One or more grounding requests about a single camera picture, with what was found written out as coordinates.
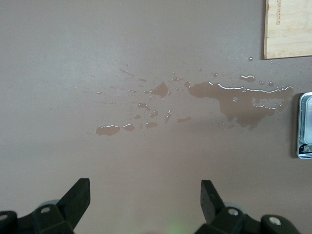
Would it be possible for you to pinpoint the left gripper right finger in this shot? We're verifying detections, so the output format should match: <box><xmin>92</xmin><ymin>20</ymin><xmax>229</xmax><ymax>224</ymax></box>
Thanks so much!
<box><xmin>195</xmin><ymin>179</ymin><xmax>300</xmax><ymax>234</ymax></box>

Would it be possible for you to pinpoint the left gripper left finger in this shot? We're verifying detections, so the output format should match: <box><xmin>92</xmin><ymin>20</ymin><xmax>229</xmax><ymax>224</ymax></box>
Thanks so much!
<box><xmin>0</xmin><ymin>177</ymin><xmax>92</xmax><ymax>234</ymax></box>

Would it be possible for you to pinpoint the silver digital kitchen scale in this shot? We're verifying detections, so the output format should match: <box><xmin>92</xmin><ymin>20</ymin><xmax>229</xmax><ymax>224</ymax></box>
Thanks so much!
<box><xmin>296</xmin><ymin>92</ymin><xmax>312</xmax><ymax>159</ymax></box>

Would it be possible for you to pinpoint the wooden cutting board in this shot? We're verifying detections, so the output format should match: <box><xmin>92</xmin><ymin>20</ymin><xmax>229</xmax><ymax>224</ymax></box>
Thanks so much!
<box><xmin>263</xmin><ymin>0</ymin><xmax>312</xmax><ymax>60</ymax></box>

